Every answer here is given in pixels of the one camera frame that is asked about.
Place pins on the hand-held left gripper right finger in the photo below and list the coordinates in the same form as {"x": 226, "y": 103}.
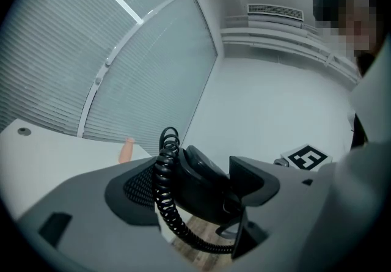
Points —
{"x": 305, "y": 219}

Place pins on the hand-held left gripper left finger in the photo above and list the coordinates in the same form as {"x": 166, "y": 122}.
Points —
{"x": 85, "y": 228}

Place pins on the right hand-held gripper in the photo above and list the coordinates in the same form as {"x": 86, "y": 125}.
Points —
{"x": 307, "y": 157}

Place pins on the white desk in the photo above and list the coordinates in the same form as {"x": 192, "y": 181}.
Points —
{"x": 46, "y": 167}

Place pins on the orange cup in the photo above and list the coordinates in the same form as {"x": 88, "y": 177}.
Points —
{"x": 126, "y": 153}

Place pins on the person's head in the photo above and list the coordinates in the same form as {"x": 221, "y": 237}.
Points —
{"x": 357, "y": 29}

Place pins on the white air vent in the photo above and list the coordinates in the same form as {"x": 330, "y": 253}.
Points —
{"x": 275, "y": 14}

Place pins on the grey window blinds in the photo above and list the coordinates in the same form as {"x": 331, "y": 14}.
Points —
{"x": 61, "y": 50}

